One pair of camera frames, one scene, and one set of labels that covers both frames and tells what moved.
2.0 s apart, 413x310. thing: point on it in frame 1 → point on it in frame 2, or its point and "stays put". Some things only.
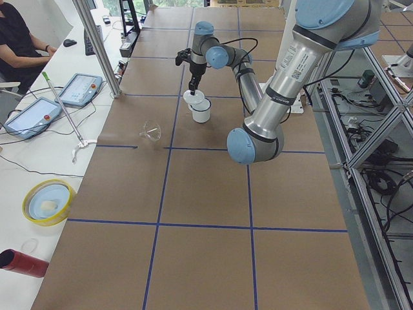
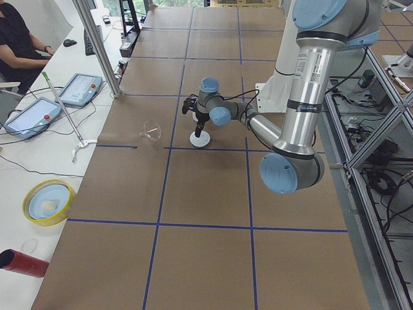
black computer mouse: x=68 y=42 stays put
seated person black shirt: x=22 y=57 stays put
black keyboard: x=89 y=48 stays put
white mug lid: x=197 y=97 → x=201 y=141
